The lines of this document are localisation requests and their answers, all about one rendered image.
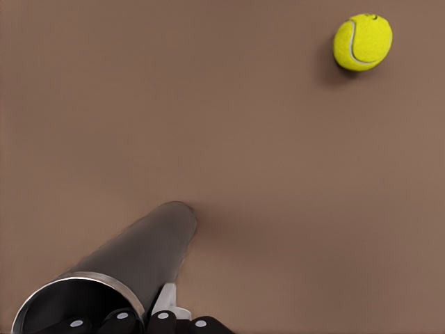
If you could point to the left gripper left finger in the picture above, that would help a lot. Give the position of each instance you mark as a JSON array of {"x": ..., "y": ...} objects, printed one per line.
[{"x": 120, "y": 321}]

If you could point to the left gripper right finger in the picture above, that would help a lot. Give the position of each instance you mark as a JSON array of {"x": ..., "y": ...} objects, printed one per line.
[{"x": 170, "y": 321}]

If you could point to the dark grey tennis ball tube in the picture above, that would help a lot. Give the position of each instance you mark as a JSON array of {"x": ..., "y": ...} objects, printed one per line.
[{"x": 146, "y": 243}]

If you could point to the yellow tennis ball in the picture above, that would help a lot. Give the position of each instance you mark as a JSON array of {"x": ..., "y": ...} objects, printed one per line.
[{"x": 363, "y": 41}]

